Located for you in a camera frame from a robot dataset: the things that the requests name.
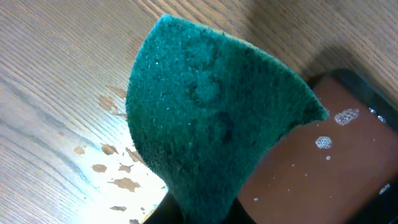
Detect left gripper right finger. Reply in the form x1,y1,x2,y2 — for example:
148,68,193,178
229,198,256,224

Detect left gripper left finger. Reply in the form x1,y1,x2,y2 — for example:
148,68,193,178
143,192,184,224

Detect green yellow sponge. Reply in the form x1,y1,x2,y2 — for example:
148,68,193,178
126,14,328,223

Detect rectangular brown water tray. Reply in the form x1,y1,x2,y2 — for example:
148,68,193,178
239,68,397,223

